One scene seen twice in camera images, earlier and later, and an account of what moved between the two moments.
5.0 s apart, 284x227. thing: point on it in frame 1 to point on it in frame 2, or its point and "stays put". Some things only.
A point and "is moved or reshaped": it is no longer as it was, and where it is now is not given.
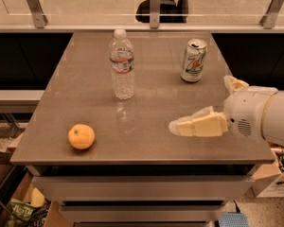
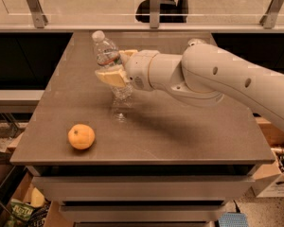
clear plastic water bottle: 121,57 is moved or reshaped
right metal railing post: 268,21 stays put
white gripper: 245,110 to 138,69
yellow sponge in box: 38,199 stays put
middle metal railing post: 154,7 stays put
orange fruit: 81,136 stays put
